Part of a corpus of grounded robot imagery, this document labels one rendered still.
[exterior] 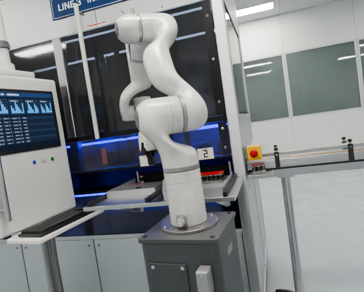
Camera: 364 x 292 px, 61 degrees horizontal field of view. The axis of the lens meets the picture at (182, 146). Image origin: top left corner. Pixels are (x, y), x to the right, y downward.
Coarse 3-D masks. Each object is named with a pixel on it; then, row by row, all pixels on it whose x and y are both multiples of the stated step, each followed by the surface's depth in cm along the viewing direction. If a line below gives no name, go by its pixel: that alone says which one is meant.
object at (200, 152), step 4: (204, 148) 165; (208, 148) 165; (212, 148) 164; (200, 152) 166; (204, 152) 166; (208, 152) 165; (212, 152) 164; (200, 156) 166; (208, 156) 165; (212, 156) 165
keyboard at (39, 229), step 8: (80, 208) 166; (56, 216) 156; (64, 216) 153; (72, 216) 151; (80, 216) 154; (40, 224) 144; (48, 224) 142; (56, 224) 141; (64, 224) 144; (24, 232) 136; (32, 232) 134; (40, 232) 133; (48, 232) 135
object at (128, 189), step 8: (128, 184) 178; (144, 184) 179; (152, 184) 175; (160, 184) 155; (112, 192) 154; (120, 192) 153; (128, 192) 151; (136, 192) 150; (144, 192) 149; (152, 192) 148
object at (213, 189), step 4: (228, 176) 148; (224, 180) 157; (228, 180) 145; (204, 184) 154; (208, 184) 153; (212, 184) 151; (216, 184) 150; (220, 184) 148; (224, 184) 133; (204, 188) 129; (208, 188) 129; (212, 188) 128; (216, 188) 128; (220, 188) 127; (224, 188) 132; (164, 192) 134; (204, 192) 129; (208, 192) 129; (212, 192) 128; (216, 192) 128; (220, 192) 127; (164, 196) 135; (204, 196) 130
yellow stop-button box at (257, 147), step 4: (256, 144) 164; (260, 144) 162; (248, 148) 159; (252, 148) 158; (256, 148) 158; (260, 148) 157; (248, 152) 159; (260, 152) 157; (248, 156) 159; (256, 156) 158; (260, 156) 157
